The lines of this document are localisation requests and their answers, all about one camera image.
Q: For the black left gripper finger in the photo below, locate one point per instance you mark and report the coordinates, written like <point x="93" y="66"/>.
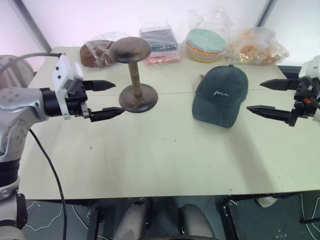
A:
<point x="106" y="113"/>
<point x="100" y="85"/>

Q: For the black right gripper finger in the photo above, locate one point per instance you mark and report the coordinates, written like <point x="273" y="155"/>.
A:
<point x="272" y="113"/>
<point x="278" y="84"/>

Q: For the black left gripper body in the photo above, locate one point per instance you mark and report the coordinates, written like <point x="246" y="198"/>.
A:
<point x="75" y="101"/>

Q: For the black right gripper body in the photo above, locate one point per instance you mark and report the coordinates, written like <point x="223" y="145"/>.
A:
<point x="305" y="102"/>

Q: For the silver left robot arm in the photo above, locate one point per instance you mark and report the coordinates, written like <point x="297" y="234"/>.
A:
<point x="15" y="105"/>

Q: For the dark wooden hat stand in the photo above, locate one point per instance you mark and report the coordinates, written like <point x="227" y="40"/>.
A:
<point x="133" y="72"/>

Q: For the bag of brown items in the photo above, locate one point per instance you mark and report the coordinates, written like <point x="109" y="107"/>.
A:
<point x="97" y="53"/>

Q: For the bag of orange items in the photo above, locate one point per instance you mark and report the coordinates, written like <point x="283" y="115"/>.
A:
<point x="255" y="48"/>

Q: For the dark green baseball cap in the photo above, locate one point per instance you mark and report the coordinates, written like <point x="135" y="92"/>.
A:
<point x="220" y="96"/>

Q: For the bag of folded cloths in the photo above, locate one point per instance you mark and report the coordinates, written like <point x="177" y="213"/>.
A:
<point x="160" y="45"/>

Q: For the stack of colourful round mats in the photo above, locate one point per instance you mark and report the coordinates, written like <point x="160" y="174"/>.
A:
<point x="206" y="47"/>

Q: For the white object under table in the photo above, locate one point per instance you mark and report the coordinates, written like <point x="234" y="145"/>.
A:
<point x="266" y="201"/>

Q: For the clear plastic bag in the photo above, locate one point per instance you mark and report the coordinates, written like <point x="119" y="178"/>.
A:
<point x="212" y="22"/>

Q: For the grey left robot leg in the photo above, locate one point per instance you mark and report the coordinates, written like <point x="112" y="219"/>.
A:
<point x="133" y="220"/>

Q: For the grey robot leg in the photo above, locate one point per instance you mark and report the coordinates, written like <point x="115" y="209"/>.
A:
<point x="193" y="221"/>
<point x="133" y="220"/>

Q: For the grey right robot leg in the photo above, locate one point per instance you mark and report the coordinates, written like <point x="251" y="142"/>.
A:
<point x="193" y="221"/>

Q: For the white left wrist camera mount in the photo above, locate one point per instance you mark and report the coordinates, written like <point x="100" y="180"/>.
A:
<point x="65" y="75"/>

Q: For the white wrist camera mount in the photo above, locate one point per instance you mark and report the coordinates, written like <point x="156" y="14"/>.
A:
<point x="310" y="68"/>
<point x="65" y="75"/>

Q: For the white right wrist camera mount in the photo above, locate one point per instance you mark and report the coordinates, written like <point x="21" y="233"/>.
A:
<point x="310" y="68"/>

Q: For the black table frame leg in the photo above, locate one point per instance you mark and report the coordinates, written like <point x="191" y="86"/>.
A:
<point x="231" y="217"/>
<point x="95" y="220"/>

